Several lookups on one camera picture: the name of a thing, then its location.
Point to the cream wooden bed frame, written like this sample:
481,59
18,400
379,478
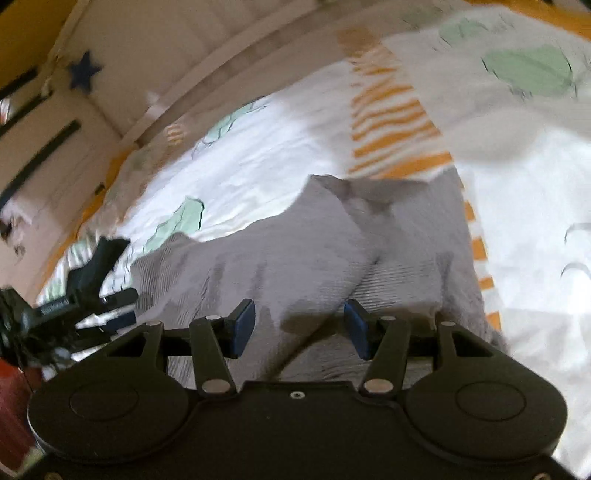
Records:
152,60

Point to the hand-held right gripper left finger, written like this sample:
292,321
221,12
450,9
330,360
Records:
242,327

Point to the grey knit hoodie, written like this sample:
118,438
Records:
314,258

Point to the leaf printed bed sheet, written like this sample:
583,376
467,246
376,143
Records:
508,184

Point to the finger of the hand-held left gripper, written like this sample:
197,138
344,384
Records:
119,297
113,323

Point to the red cloth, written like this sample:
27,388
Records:
14,406

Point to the blue star ornament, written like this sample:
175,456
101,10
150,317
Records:
85,69

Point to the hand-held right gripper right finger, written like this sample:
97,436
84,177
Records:
356,327

